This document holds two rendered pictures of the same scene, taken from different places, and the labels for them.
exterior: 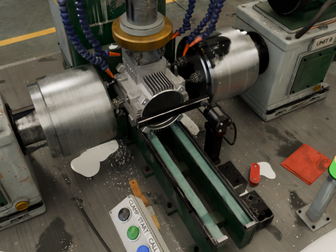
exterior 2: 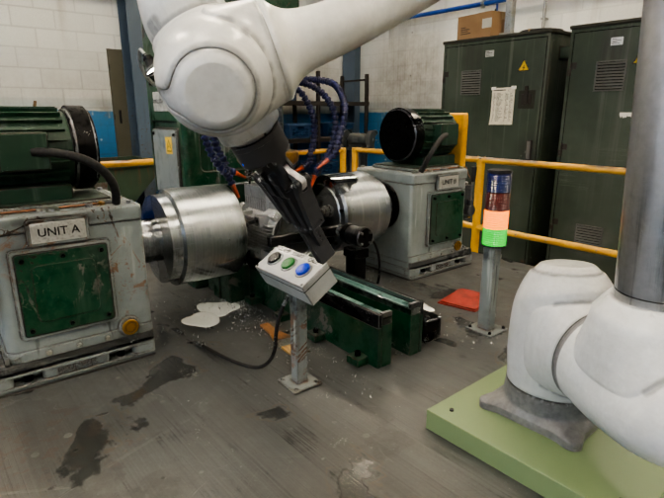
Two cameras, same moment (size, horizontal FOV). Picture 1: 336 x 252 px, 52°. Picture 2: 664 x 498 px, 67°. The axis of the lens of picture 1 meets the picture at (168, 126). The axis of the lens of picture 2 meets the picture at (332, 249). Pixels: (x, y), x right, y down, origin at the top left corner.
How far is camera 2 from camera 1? 0.74 m
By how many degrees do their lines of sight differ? 32
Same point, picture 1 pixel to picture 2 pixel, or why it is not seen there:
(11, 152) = (134, 234)
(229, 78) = (362, 207)
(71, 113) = (200, 209)
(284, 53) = (412, 187)
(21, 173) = (138, 272)
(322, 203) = (488, 294)
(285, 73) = (418, 214)
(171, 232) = (323, 353)
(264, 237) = (437, 346)
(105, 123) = (236, 228)
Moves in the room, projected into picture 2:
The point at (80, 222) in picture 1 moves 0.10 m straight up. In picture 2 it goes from (204, 356) to (201, 316)
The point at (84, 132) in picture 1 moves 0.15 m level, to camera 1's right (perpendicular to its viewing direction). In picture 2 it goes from (213, 234) to (275, 231)
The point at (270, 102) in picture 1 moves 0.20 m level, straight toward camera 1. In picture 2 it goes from (411, 252) to (406, 269)
